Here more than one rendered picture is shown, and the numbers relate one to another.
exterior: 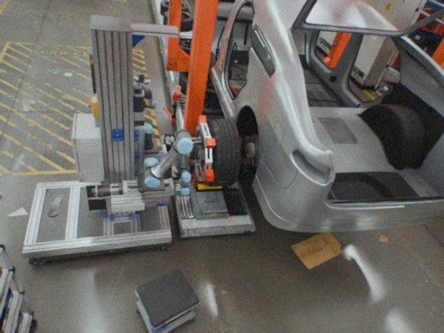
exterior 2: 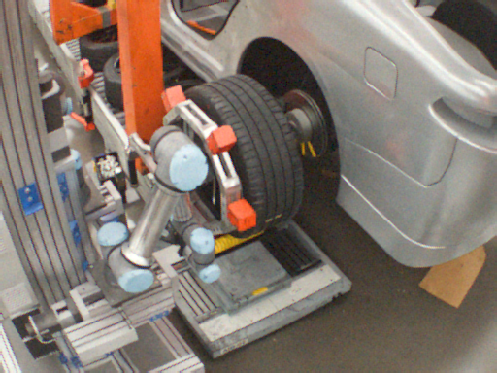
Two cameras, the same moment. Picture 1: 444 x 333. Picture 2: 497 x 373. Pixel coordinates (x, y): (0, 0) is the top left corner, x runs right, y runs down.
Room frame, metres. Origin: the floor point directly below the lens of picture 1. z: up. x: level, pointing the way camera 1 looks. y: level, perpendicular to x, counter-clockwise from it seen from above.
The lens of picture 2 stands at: (0.61, 0.39, 2.43)
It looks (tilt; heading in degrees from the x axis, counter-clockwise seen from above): 41 degrees down; 348
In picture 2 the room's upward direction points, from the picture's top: straight up
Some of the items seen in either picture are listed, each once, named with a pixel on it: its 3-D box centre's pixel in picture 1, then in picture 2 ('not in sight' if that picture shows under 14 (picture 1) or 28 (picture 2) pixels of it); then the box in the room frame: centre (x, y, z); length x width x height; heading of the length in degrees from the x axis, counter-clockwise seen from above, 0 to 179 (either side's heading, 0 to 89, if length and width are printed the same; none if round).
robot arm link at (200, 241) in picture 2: (185, 177); (200, 243); (2.01, 0.25, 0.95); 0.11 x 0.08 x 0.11; 19
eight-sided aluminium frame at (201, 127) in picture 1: (202, 152); (198, 169); (2.51, 0.18, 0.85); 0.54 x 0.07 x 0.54; 20
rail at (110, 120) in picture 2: (177, 105); (91, 94); (4.21, 0.77, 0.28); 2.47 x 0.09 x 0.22; 20
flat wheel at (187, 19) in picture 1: (178, 21); not in sight; (7.44, 1.49, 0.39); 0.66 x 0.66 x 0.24
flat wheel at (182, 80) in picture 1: (199, 82); (116, 41); (4.84, 0.57, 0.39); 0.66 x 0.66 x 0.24
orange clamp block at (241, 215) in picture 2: (209, 175); (241, 215); (2.22, 0.07, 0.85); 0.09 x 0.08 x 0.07; 20
